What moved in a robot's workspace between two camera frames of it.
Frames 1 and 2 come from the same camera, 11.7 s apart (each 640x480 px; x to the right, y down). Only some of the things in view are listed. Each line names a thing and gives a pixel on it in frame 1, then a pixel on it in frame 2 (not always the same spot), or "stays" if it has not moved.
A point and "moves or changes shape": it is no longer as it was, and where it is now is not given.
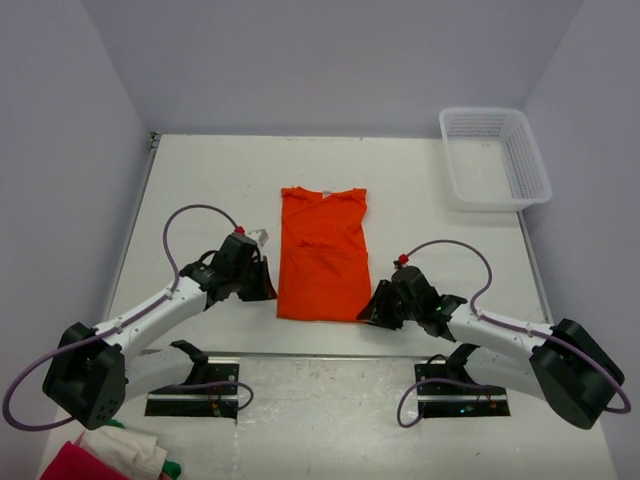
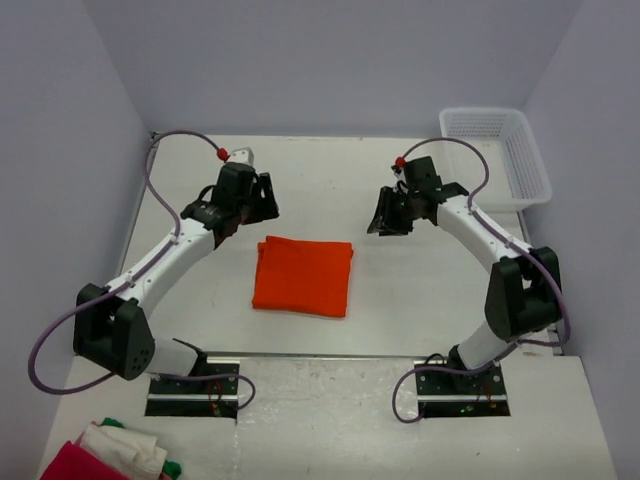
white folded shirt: [136, 454] stays
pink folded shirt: [76, 463] stays
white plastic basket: [494, 159] stays
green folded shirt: [171, 470] stays
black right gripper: [377, 310] -> [385, 222]
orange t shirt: [324, 271] moves or changes shape
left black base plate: [213, 401] stays
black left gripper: [264, 289] -> [265, 207]
